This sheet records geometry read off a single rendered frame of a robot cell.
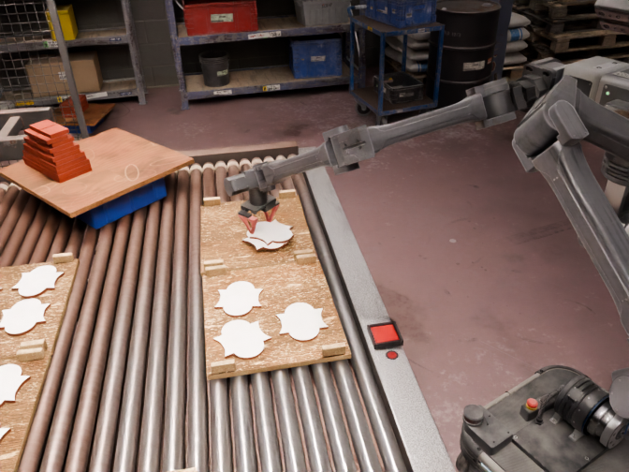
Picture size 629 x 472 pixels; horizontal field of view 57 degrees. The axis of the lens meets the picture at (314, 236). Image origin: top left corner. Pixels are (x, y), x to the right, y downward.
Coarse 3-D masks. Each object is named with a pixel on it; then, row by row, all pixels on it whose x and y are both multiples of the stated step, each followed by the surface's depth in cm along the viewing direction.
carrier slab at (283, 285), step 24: (288, 264) 173; (312, 264) 172; (216, 288) 164; (264, 288) 163; (288, 288) 163; (312, 288) 163; (216, 312) 155; (264, 312) 155; (336, 312) 154; (216, 336) 147; (288, 336) 146; (336, 336) 146; (216, 360) 140; (240, 360) 140; (264, 360) 140; (288, 360) 140; (312, 360) 140; (336, 360) 141
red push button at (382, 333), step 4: (372, 328) 149; (376, 328) 149; (380, 328) 149; (384, 328) 149; (388, 328) 149; (392, 328) 149; (376, 332) 148; (380, 332) 148; (384, 332) 148; (388, 332) 148; (392, 332) 148; (396, 332) 148; (376, 336) 147; (380, 336) 147; (384, 336) 147; (388, 336) 147; (392, 336) 147; (396, 336) 146; (376, 340) 146; (380, 340) 146; (384, 340) 145; (388, 340) 145; (392, 340) 145
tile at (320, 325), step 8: (296, 304) 156; (304, 304) 156; (288, 312) 153; (296, 312) 153; (304, 312) 153; (312, 312) 153; (320, 312) 153; (280, 320) 151; (288, 320) 150; (296, 320) 150; (304, 320) 150; (312, 320) 150; (320, 320) 150; (288, 328) 148; (296, 328) 148; (304, 328) 148; (312, 328) 148; (320, 328) 148; (328, 328) 148; (296, 336) 145; (304, 336) 145; (312, 336) 145
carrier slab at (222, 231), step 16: (208, 208) 202; (224, 208) 202; (240, 208) 202; (288, 208) 201; (208, 224) 193; (224, 224) 193; (240, 224) 193; (288, 224) 192; (304, 224) 192; (208, 240) 185; (224, 240) 185; (240, 240) 185; (304, 240) 184; (208, 256) 178; (224, 256) 177; (240, 256) 177; (256, 256) 177; (272, 256) 177; (288, 256) 176
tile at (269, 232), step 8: (256, 224) 188; (264, 224) 188; (272, 224) 188; (280, 224) 187; (256, 232) 183; (264, 232) 183; (272, 232) 183; (280, 232) 183; (288, 232) 183; (264, 240) 180; (272, 240) 180; (280, 240) 179; (288, 240) 180
